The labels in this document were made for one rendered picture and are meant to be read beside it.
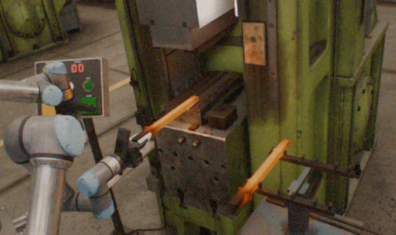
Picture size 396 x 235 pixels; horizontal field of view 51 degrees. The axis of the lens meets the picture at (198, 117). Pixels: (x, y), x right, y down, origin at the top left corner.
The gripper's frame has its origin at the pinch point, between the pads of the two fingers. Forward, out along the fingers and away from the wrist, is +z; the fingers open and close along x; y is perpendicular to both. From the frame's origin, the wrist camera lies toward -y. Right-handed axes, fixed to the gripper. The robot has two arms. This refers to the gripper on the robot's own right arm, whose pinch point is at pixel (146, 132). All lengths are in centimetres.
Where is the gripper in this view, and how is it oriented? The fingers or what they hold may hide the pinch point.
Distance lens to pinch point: 164.6
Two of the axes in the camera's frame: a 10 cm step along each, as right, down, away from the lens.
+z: 5.2, -4.5, 7.3
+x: 8.5, 1.6, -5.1
